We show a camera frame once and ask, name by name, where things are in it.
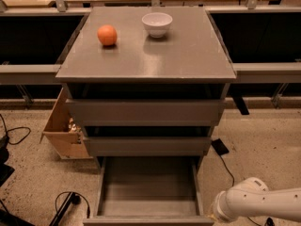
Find black stand with cable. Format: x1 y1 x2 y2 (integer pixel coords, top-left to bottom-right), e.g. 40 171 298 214
49 191 91 226

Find grey top drawer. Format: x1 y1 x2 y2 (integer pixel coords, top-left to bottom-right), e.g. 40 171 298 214
66 99 225 126

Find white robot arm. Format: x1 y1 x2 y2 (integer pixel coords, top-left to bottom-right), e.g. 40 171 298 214
210 177 301 223

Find brown cardboard box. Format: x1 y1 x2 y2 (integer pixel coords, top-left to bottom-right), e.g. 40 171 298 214
42 89 89 159

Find grey bottom drawer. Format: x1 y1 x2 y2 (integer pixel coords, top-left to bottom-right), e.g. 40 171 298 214
84 156 214 226

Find grey drawer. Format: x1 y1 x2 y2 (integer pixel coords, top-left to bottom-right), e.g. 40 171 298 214
84 137 211 156
66 99 225 126
84 156 214 226

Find orange ball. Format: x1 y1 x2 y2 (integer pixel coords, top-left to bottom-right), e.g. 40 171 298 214
97 24 118 46

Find black equipment left edge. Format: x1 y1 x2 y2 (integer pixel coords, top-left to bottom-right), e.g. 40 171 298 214
0 136 34 226

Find white ceramic bowl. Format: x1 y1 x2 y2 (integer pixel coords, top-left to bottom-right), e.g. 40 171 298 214
142 12 173 38

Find black cable left floor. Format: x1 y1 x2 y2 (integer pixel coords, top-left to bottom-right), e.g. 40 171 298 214
0 113 32 146

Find black power adapter with cable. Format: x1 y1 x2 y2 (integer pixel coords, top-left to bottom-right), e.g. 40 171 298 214
211 138 275 226

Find grey middle drawer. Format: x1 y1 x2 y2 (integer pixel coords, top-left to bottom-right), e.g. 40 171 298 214
84 137 211 156

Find grey drawer cabinet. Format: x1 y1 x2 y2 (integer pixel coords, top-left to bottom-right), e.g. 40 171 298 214
56 7 236 158

